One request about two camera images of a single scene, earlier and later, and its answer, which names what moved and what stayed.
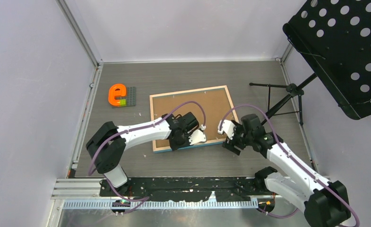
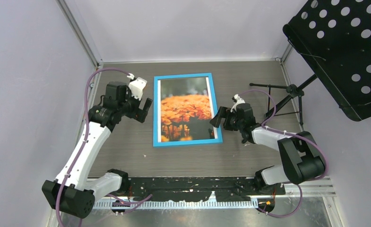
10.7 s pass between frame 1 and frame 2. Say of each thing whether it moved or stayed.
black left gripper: moved
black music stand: stayed
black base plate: stayed
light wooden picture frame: moved
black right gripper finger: moved
